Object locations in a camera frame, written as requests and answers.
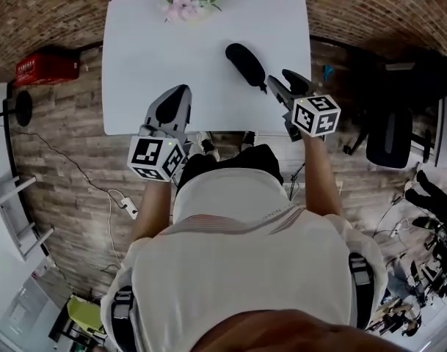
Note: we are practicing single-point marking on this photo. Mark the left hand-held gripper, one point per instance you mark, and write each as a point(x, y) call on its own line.
point(149, 156)

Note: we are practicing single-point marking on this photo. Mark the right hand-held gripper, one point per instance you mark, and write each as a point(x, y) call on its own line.
point(315, 116)

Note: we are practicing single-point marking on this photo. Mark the person's left forearm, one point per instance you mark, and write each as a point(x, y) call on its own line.
point(153, 207)

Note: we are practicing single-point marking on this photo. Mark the person's right forearm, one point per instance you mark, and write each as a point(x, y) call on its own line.
point(320, 178)

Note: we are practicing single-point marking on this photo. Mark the small teal object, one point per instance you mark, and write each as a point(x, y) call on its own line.
point(328, 72)

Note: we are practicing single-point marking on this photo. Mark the white table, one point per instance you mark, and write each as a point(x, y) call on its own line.
point(164, 68)

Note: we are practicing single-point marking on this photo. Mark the person's left white shoe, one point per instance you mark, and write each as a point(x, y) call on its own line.
point(208, 147)

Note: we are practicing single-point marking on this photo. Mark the person's white shoe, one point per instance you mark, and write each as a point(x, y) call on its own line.
point(208, 147)
point(249, 139)

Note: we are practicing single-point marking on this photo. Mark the person's right white shoe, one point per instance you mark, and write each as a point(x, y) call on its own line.
point(249, 139)

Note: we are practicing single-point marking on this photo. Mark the person's black shorts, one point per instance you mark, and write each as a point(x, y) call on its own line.
point(245, 161)

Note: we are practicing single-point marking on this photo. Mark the white power strip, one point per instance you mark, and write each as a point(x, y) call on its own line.
point(129, 207)

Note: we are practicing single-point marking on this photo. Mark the black office chair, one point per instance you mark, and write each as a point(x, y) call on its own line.
point(388, 141)

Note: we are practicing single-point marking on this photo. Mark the black sofa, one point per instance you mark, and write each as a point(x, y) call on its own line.
point(421, 79)

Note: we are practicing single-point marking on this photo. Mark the red box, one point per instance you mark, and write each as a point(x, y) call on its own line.
point(47, 68)

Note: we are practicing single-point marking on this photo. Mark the black standing fan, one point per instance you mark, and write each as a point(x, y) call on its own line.
point(24, 108)

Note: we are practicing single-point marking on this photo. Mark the person's white shirt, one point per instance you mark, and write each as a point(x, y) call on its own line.
point(227, 270)

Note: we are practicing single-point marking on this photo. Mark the green chair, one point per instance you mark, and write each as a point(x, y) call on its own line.
point(83, 314)

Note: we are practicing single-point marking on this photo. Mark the black tripod equipment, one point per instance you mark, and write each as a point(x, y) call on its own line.
point(439, 259)

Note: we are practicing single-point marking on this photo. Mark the white cabinet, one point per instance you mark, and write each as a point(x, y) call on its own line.
point(17, 314)

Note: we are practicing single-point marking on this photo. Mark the white shelf frame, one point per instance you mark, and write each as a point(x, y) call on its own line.
point(14, 215)

